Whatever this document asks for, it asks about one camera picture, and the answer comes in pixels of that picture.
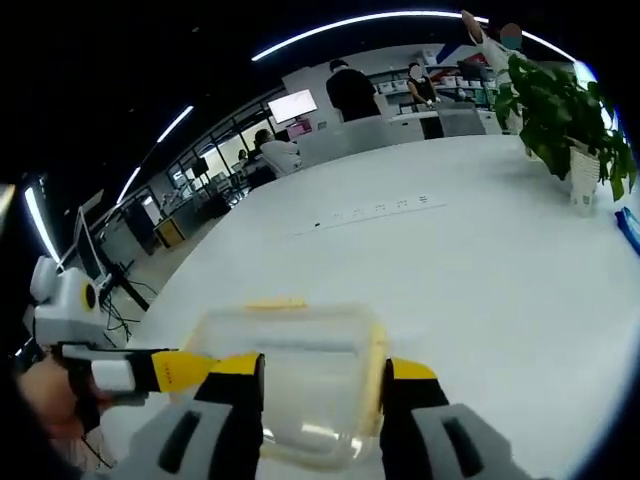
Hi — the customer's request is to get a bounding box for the large display screen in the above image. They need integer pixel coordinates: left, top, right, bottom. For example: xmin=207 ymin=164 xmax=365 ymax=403
xmin=73 ymin=205 xmax=111 ymax=284

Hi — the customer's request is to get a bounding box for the person's left hand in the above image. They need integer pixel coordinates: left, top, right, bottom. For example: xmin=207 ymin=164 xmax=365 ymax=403
xmin=16 ymin=354 xmax=105 ymax=442

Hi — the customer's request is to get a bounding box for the clear box with plastic buckle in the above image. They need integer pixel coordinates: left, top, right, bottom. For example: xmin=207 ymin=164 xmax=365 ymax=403
xmin=168 ymin=298 xmax=392 ymax=469

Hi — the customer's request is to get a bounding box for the long curved ceiling light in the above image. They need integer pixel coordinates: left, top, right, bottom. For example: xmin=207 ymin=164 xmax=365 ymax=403
xmin=250 ymin=9 xmax=577 ymax=64

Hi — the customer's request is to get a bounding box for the ceiling light strip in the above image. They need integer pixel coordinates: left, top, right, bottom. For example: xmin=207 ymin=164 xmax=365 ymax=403
xmin=116 ymin=165 xmax=143 ymax=204
xmin=156 ymin=104 xmax=195 ymax=144
xmin=23 ymin=186 xmax=59 ymax=262

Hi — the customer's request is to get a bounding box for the green leafy plant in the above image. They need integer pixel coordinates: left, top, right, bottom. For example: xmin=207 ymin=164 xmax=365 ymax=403
xmin=496 ymin=53 xmax=639 ymax=202

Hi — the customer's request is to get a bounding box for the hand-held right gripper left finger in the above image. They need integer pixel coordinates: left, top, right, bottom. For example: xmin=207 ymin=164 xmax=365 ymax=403
xmin=112 ymin=351 xmax=266 ymax=480

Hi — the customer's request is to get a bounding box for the bright wall screen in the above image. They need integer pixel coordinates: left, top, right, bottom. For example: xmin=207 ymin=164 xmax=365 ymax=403
xmin=266 ymin=89 xmax=319 ymax=124

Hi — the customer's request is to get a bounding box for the blue wipes packet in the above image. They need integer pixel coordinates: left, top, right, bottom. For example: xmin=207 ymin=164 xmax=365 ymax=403
xmin=613 ymin=205 xmax=640 ymax=258

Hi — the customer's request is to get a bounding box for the white plant pot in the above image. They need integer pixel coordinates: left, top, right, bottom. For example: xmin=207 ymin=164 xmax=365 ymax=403
xmin=569 ymin=144 xmax=602 ymax=219

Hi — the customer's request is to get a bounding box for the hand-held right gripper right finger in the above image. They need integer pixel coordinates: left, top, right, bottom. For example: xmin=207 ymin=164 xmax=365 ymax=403
xmin=380 ymin=357 xmax=534 ymax=480

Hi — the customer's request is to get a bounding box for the storage shelf with bins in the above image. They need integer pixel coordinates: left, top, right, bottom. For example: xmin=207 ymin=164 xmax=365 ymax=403
xmin=372 ymin=64 xmax=497 ymax=110

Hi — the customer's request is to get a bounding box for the black display stand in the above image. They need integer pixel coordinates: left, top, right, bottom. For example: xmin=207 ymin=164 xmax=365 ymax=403
xmin=98 ymin=263 xmax=152 ymax=312

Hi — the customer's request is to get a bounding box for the yellow framed box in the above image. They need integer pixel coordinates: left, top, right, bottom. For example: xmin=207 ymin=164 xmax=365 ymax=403
xmin=154 ymin=216 xmax=190 ymax=250

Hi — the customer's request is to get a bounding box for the black cable bundle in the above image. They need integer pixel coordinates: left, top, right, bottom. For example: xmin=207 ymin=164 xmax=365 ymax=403
xmin=101 ymin=298 xmax=135 ymax=335

